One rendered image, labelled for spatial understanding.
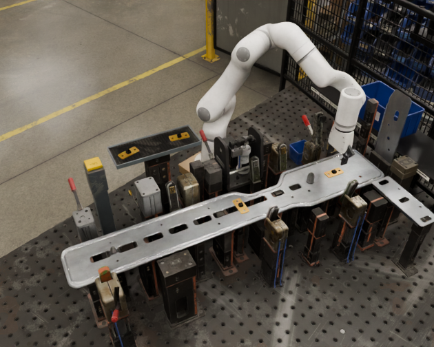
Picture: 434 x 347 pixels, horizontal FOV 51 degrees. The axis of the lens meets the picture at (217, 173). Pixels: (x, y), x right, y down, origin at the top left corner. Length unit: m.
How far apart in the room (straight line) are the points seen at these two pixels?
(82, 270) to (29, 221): 1.74
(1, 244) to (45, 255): 1.16
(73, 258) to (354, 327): 1.10
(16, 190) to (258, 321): 2.35
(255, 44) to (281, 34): 0.11
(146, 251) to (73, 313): 0.44
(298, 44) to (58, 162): 2.52
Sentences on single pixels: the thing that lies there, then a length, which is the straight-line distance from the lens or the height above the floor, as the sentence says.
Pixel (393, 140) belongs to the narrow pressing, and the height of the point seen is 1.11.
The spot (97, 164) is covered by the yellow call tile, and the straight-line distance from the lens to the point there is 1.84.
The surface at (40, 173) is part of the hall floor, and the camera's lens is 3.77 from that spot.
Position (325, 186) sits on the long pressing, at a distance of 1.97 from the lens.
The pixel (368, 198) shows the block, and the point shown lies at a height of 0.98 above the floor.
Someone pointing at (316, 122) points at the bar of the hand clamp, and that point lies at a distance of 2.02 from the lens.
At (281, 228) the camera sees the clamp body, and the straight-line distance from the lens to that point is 1.71.
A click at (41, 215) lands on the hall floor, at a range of 3.41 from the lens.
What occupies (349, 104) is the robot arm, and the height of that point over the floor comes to 1.38.
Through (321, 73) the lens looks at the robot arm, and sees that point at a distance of 1.79.
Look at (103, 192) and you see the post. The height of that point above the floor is 1.02.
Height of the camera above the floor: 2.30
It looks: 41 degrees down
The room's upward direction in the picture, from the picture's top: straight up
